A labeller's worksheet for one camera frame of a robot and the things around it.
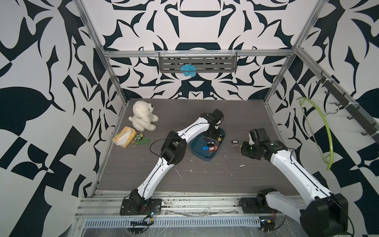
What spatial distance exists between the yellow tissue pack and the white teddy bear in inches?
1.4

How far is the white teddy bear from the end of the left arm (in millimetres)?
360

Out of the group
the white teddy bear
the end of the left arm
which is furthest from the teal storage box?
the white teddy bear

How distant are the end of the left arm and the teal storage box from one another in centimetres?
5

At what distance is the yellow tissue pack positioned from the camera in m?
0.95

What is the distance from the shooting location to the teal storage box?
0.89 m

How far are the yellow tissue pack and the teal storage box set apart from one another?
40cm

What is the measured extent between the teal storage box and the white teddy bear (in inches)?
11.8

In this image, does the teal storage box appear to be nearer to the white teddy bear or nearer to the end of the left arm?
the end of the left arm

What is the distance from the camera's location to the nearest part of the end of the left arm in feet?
2.48

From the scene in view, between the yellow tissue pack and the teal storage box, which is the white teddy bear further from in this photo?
the teal storage box

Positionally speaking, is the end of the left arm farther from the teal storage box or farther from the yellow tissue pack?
the yellow tissue pack

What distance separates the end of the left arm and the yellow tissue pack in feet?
1.66

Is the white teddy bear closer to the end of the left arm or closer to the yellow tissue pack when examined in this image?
the yellow tissue pack

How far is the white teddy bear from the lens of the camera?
916 millimetres
